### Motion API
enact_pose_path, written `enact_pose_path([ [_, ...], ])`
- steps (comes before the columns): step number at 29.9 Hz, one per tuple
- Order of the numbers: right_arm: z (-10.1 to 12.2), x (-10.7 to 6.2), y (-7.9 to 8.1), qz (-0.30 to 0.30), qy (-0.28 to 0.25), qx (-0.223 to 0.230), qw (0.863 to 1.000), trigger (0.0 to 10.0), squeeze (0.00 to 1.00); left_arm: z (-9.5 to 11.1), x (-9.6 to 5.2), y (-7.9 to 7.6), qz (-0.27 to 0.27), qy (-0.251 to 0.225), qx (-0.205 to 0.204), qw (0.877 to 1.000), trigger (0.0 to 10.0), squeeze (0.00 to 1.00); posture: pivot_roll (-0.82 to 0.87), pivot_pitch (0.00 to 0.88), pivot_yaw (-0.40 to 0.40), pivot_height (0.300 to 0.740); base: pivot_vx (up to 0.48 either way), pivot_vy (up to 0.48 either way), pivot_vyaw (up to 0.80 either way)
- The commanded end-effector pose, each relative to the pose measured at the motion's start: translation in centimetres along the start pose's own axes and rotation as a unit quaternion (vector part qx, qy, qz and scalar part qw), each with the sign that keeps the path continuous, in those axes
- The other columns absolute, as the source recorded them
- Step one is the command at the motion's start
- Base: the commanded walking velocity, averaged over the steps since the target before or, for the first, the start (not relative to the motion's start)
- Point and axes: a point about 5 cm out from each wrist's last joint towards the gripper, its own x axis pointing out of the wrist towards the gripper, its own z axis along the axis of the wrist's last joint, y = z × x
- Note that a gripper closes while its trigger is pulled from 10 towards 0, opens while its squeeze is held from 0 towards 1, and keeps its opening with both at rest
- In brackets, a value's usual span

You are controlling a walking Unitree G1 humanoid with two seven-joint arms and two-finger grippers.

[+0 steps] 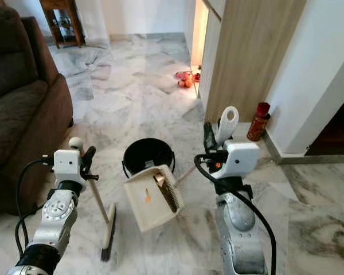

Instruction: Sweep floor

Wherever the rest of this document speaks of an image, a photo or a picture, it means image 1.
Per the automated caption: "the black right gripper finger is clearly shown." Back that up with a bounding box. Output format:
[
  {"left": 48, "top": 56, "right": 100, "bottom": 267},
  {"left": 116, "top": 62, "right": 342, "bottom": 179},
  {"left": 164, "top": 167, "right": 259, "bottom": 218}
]
[{"left": 204, "top": 122, "right": 220, "bottom": 154}]

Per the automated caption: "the wooden-handled broom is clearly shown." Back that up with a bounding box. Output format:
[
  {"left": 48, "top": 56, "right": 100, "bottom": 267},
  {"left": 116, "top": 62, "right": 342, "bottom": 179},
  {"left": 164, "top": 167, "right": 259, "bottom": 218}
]
[{"left": 69, "top": 136, "right": 116, "bottom": 262}]

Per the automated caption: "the beige long-handled dustpan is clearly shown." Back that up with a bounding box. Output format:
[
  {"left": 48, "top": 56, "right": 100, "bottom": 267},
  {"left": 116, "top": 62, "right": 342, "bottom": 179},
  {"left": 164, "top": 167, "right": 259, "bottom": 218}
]
[{"left": 124, "top": 106, "right": 240, "bottom": 233}]

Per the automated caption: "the red capped bottle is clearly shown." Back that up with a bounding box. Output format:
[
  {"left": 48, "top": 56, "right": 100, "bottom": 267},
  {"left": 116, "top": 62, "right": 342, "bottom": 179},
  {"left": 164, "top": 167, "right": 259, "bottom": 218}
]
[{"left": 247, "top": 102, "right": 271, "bottom": 142}]

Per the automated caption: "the black plastic bucket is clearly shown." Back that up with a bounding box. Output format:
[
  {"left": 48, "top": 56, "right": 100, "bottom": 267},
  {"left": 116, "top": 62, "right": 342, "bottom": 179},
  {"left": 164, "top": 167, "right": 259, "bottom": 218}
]
[{"left": 123, "top": 137, "right": 175, "bottom": 178}]

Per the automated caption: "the red orange toy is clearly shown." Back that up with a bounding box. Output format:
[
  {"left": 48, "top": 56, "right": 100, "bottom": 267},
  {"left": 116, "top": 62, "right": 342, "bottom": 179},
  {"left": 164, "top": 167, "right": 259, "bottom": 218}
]
[{"left": 174, "top": 70, "right": 201, "bottom": 88}]

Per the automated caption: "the dark brown fabric sofa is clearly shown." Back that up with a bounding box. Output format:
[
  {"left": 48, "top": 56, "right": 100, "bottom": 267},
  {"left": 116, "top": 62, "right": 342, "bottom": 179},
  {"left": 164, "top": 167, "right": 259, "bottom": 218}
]
[{"left": 0, "top": 6, "right": 73, "bottom": 215}]

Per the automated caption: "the light wooden cabinet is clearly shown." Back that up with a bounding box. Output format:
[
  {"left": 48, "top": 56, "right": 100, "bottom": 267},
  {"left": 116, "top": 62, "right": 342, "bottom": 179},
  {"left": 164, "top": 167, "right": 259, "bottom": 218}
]
[{"left": 189, "top": 0, "right": 307, "bottom": 122}]

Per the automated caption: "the brown wooden shelf stand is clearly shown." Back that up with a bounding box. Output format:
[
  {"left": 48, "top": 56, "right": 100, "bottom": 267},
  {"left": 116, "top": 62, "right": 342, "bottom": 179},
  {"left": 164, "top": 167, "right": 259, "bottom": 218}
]
[{"left": 40, "top": 0, "right": 84, "bottom": 48}]

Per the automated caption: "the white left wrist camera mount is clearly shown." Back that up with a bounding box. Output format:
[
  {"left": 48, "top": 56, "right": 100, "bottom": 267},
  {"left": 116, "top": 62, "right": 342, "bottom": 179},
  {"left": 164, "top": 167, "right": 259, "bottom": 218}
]
[{"left": 53, "top": 149, "right": 81, "bottom": 183}]

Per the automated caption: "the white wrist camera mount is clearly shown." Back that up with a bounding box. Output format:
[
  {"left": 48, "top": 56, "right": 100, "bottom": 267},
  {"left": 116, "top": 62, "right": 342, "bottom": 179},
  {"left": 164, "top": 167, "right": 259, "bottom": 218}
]
[
  {"left": 224, "top": 142, "right": 260, "bottom": 178},
  {"left": 53, "top": 149, "right": 81, "bottom": 183}
]

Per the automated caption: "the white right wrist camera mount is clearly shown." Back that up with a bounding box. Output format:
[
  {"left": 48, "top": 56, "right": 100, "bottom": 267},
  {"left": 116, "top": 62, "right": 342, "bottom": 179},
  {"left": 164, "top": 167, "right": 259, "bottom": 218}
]
[{"left": 224, "top": 142, "right": 260, "bottom": 178}]

